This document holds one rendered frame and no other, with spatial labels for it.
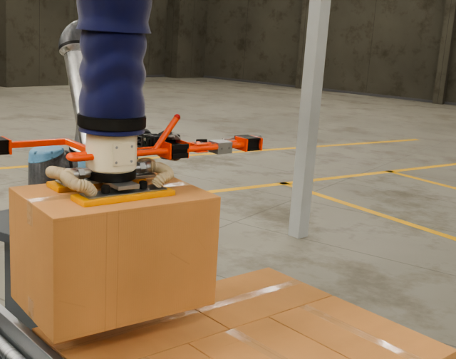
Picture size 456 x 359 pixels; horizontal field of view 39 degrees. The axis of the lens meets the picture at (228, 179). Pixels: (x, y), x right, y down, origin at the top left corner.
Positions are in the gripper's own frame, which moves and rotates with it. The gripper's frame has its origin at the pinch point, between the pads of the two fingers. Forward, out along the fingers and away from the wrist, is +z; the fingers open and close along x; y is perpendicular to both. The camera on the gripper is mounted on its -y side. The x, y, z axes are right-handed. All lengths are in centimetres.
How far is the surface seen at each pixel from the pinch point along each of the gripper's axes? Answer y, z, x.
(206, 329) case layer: -4, 17, -66
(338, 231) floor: -298, -154, -120
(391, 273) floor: -249, -64, -120
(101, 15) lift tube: 37, 5, 45
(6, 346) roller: 61, -9, -65
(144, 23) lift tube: 22.8, 8.5, 43.2
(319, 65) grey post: -255, -157, 23
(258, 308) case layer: -34, 13, -66
